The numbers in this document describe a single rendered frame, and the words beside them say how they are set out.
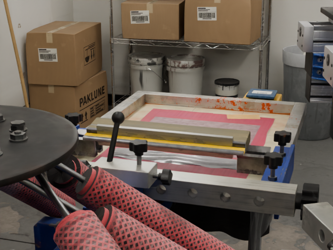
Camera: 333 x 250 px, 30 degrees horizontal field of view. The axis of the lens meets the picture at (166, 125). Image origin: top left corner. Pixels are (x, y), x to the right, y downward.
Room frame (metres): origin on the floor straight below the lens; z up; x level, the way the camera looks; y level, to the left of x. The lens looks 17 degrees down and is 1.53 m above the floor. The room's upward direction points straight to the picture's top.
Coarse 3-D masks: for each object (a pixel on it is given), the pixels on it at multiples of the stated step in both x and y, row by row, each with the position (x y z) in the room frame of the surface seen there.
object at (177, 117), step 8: (152, 112) 1.97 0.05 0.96; (160, 112) 1.97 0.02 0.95; (168, 112) 1.97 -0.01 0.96; (176, 112) 1.97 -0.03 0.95; (184, 112) 1.97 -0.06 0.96; (192, 112) 1.97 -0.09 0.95; (144, 120) 1.88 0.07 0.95; (152, 120) 1.88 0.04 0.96; (160, 120) 1.88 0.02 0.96; (168, 120) 1.88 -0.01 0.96; (176, 120) 1.88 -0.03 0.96; (184, 120) 1.88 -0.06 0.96; (192, 120) 1.88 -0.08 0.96; (200, 120) 1.88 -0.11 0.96; (104, 152) 1.58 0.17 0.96; (168, 152) 1.58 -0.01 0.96; (96, 160) 1.52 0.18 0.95; (136, 160) 1.52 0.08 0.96; (144, 160) 1.52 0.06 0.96; (160, 168) 1.47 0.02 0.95
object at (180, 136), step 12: (108, 132) 1.48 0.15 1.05; (120, 132) 1.47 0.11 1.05; (132, 132) 1.46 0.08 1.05; (144, 132) 1.45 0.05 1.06; (156, 132) 1.44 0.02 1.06; (168, 132) 1.43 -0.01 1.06; (180, 132) 1.42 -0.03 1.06; (192, 132) 1.42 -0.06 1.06; (108, 144) 1.48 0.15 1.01; (120, 144) 1.47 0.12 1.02; (216, 144) 1.40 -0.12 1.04; (228, 144) 1.39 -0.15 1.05; (216, 156) 1.40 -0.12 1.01; (228, 156) 1.39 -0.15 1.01
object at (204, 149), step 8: (88, 136) 1.47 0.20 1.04; (96, 136) 1.47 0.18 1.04; (152, 144) 1.42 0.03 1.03; (160, 144) 1.41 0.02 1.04; (168, 144) 1.41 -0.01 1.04; (176, 144) 1.41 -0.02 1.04; (216, 152) 1.37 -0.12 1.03; (224, 152) 1.37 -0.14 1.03; (232, 152) 1.36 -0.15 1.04; (240, 152) 1.36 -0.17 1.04
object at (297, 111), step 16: (144, 96) 2.07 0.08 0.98; (160, 96) 2.06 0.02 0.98; (176, 96) 2.04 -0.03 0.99; (192, 96) 2.04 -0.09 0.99; (208, 96) 2.04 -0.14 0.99; (112, 112) 1.85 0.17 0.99; (128, 112) 1.92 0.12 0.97; (256, 112) 1.96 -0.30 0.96; (272, 112) 1.95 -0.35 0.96; (288, 112) 1.93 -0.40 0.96; (304, 112) 1.88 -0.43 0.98; (288, 128) 1.68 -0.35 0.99; (288, 144) 1.54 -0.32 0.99
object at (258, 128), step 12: (216, 120) 1.88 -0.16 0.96; (228, 120) 1.88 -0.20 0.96; (240, 120) 1.88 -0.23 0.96; (252, 120) 1.88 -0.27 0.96; (264, 120) 1.88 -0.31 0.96; (252, 132) 1.75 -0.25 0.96; (264, 132) 1.75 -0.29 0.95; (252, 144) 1.64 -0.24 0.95; (264, 144) 1.64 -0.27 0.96; (168, 168) 1.47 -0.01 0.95; (180, 168) 1.46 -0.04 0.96; (192, 168) 1.46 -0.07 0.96; (204, 168) 1.46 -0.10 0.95; (216, 168) 1.46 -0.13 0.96
